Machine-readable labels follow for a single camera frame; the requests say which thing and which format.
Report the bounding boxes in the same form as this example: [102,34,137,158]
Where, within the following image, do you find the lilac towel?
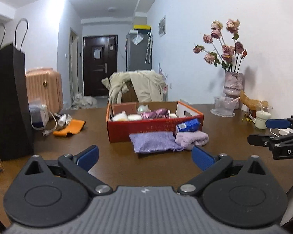
[175,130,209,150]

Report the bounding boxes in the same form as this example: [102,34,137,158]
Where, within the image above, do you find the white tissue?
[168,110,178,118]

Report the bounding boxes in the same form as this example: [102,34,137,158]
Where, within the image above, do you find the yellow white plush toy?
[112,111,128,121]

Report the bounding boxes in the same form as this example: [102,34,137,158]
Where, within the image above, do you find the purple knitted pouch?
[129,132,184,154]

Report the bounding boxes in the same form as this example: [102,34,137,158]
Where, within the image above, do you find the purple satin cloth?
[141,108,170,119]

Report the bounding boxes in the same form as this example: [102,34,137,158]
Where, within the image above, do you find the pink layered sponge block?
[112,102,137,115]

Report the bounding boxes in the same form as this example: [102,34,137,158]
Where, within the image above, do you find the plastic cup with wrap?
[137,105,150,114]

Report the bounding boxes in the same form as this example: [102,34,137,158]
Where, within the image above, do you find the white candle jar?
[255,103,273,130]

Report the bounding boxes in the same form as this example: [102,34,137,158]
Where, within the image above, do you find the amber dried leaf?
[240,90,269,110]

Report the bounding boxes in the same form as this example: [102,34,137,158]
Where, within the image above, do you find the blue white carton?
[176,118,201,134]

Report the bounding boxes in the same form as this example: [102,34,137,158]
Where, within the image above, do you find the red cardboard box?
[106,101,204,143]

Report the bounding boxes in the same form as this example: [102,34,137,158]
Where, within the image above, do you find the pink marbled vase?
[223,71,244,99]

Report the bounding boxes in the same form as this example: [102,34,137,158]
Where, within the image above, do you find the white dog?
[72,93,98,108]

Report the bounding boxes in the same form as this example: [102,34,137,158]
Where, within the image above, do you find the white electronic device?
[29,100,57,137]

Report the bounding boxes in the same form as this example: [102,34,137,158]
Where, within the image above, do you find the dried pink roses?
[193,19,247,73]

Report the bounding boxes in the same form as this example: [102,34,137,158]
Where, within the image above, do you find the black paper shopping bag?
[0,18,35,161]

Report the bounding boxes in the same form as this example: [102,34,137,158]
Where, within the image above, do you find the pink ribbed suitcase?
[25,68,63,113]

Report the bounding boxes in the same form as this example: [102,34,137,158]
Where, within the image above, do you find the beige coat on chair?
[102,70,166,104]

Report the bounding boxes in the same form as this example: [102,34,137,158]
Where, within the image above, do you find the dark entrance door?
[83,35,117,97]

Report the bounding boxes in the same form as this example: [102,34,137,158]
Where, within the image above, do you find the grey refrigerator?
[126,30,152,71]

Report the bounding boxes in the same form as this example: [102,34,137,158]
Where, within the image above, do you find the yellow box on fridge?
[133,24,151,30]

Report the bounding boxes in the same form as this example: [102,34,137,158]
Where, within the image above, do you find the white charger with cable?
[269,128,293,137]

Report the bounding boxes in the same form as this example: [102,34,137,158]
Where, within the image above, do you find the orange cloth strap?
[53,119,86,137]

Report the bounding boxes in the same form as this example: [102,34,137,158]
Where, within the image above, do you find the wall picture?
[158,16,166,37]

